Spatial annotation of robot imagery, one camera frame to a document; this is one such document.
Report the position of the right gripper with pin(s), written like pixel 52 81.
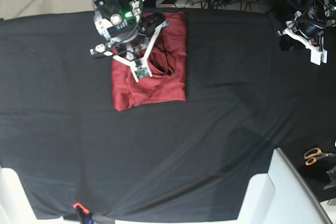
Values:
pixel 136 58

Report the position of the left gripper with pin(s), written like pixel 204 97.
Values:
pixel 307 31

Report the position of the red long-sleeve shirt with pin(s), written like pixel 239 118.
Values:
pixel 167 63

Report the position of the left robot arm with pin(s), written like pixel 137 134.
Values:
pixel 324 9

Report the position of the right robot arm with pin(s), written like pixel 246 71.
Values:
pixel 130 37

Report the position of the black table cloth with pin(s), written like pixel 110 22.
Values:
pixel 176 161

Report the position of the black metal tool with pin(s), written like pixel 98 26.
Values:
pixel 331 184

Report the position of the white bin right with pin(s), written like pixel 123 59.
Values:
pixel 280 196

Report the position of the white bin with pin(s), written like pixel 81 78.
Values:
pixel 280 196
pixel 15 207

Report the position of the orange blue clamp bottom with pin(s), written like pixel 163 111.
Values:
pixel 83 214

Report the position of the white bin left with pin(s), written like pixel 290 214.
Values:
pixel 15 207

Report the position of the yellow-handled scissors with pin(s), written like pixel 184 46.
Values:
pixel 315 154

